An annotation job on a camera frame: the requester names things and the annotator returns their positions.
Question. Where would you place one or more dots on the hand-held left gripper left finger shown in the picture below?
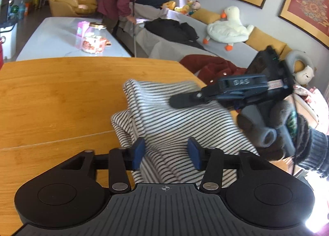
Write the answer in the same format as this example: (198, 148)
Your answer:
(138, 153)

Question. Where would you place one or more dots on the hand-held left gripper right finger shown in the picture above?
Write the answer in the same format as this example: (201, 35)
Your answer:
(194, 154)

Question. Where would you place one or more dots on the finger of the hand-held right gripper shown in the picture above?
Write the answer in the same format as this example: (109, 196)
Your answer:
(185, 100)

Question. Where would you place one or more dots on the striped long-sleeve shirt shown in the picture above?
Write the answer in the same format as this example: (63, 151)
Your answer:
(167, 123)

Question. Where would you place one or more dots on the person's right forearm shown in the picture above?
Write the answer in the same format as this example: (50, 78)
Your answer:
(316, 146)

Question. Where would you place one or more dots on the person's right hand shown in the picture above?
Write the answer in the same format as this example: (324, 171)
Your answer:
(282, 112)

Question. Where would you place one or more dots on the grey plush neck pillow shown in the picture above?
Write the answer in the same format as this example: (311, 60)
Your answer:
(293, 57)

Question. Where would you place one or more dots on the yellow sofa cushion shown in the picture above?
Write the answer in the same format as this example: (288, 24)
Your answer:
(267, 40)
(205, 16)

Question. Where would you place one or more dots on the dark red coat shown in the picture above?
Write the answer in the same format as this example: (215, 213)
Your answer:
(208, 67)

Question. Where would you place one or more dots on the grey sofa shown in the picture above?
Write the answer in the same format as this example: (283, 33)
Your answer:
(231, 57)

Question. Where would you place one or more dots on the white goose plush toy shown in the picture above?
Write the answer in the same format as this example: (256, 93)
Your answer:
(228, 30)

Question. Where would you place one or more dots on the black cloth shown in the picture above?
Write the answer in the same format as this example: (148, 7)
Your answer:
(172, 30)

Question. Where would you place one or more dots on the small plush toys group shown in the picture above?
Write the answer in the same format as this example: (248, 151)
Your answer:
(185, 7)

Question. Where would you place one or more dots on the beige blanket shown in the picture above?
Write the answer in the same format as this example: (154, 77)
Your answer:
(150, 12)

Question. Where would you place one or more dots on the orange yellow plush toy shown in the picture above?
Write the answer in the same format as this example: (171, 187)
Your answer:
(169, 5)

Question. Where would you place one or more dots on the glass jar with gold lid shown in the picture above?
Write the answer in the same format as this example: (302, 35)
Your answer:
(93, 42)

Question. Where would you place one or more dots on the pink small box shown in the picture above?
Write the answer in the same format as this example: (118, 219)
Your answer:
(82, 29)

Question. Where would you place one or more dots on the white coffee table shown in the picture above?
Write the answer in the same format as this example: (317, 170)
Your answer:
(51, 40)

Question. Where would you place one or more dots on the plastic water bottle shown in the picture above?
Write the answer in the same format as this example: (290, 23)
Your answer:
(22, 10)

